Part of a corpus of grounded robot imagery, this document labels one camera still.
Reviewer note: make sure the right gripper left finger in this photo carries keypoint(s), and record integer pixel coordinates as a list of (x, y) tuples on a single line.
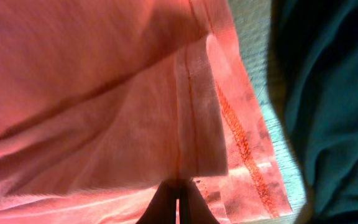
[(162, 207)]

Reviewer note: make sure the black crumpled garment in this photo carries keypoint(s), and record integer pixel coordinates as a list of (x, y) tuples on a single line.
[(317, 48)]

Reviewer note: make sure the orange t-shirt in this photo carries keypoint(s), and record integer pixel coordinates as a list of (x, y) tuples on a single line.
[(100, 101)]

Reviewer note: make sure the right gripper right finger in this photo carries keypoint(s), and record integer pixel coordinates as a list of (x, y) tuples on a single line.
[(192, 207)]

